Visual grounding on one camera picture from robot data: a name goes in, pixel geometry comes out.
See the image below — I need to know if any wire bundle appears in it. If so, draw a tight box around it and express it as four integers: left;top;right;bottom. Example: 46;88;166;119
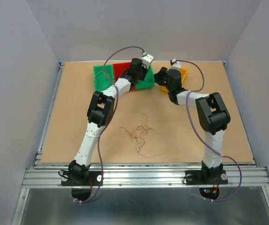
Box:
119;110;153;144

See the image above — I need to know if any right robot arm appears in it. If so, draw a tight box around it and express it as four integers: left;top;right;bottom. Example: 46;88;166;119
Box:
154;67;231;185

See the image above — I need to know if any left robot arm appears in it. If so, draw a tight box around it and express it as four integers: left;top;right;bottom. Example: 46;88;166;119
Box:
67;54;154;185

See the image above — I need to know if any right green bin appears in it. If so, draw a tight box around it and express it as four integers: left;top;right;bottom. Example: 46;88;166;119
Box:
135;66;155;90

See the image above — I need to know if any green bin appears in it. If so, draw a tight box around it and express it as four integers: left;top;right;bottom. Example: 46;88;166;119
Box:
135;66;155;90
93;64;115;91

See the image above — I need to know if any red bin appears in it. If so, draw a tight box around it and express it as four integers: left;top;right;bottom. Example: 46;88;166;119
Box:
112;62;139;82

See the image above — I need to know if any yellow bin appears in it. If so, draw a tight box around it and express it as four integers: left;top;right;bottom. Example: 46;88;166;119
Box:
159;68;188;93

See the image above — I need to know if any left green bin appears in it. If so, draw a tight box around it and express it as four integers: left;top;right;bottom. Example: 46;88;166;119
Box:
93;64;115;91

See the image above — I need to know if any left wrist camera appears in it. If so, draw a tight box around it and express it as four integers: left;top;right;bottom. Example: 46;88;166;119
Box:
142;52;154;69

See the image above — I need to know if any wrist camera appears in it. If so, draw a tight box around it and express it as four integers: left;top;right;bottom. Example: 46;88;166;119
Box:
142;52;154;69
169;59;181;71

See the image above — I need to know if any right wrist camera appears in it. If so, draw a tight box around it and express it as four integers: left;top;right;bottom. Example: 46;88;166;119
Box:
169;59;181;71

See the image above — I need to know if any white wire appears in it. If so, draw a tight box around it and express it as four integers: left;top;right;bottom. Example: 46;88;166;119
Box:
134;124;169;158

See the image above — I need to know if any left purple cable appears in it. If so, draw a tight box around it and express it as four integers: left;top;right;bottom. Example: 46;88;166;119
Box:
74;46;146;204

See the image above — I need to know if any purple cable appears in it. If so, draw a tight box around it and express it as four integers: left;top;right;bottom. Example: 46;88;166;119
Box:
74;46;146;204
171;60;243;203

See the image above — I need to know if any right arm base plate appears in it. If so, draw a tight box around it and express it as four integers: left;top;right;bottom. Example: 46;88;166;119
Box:
183;170;229;186

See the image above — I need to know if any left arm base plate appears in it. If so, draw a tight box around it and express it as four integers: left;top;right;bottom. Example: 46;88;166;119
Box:
58;170;101;187

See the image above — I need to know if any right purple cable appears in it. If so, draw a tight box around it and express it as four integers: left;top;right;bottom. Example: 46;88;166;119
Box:
171;60;243;203

